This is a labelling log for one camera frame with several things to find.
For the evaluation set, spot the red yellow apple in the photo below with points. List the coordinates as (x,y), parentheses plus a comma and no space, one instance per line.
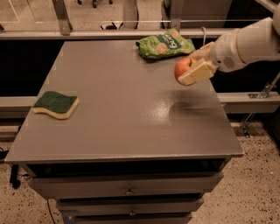
(183,66)

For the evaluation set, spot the grey drawer cabinet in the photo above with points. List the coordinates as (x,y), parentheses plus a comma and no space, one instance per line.
(132,192)

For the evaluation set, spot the green yellow sponge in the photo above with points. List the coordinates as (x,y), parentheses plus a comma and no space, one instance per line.
(55,104)

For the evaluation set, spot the metal railing frame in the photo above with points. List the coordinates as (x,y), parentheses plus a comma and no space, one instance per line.
(106,19)

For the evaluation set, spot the green rice chip bag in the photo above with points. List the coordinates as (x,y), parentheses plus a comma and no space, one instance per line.
(166,45)

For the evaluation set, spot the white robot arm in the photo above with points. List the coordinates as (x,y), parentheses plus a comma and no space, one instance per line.
(264,36)

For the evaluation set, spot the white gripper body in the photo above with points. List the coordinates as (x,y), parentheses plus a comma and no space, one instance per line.
(225,54)

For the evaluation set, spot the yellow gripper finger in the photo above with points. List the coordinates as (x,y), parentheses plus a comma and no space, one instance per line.
(202,70)
(203,53)

